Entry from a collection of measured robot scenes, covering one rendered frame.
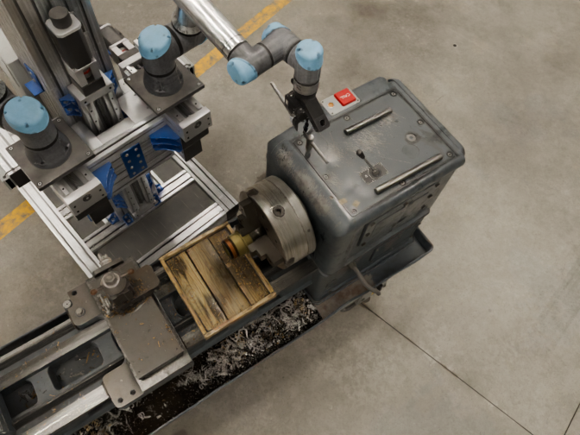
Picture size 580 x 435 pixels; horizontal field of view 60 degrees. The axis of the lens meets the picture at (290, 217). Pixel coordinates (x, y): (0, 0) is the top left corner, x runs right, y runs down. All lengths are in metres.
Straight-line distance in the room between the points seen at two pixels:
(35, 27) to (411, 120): 1.28
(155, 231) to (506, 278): 2.01
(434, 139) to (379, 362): 1.37
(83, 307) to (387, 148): 1.22
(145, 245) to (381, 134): 1.47
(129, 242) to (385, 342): 1.47
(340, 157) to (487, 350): 1.63
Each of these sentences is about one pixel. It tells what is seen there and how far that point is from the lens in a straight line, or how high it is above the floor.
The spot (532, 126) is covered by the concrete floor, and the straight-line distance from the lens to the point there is 3.88.
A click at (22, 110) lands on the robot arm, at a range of 1.81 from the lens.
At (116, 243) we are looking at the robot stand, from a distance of 2.81.
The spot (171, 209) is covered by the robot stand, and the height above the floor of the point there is 0.21.
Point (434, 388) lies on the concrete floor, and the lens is 2.87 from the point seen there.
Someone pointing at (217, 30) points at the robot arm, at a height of 1.70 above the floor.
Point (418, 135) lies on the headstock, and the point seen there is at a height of 1.25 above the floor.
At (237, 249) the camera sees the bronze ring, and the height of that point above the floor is 1.11.
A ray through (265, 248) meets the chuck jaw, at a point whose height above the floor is 1.10.
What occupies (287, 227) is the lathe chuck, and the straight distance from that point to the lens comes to 1.64.
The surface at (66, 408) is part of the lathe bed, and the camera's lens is 1.94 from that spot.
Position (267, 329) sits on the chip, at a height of 0.58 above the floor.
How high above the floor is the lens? 2.69
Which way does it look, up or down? 63 degrees down
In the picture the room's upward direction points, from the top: 8 degrees clockwise
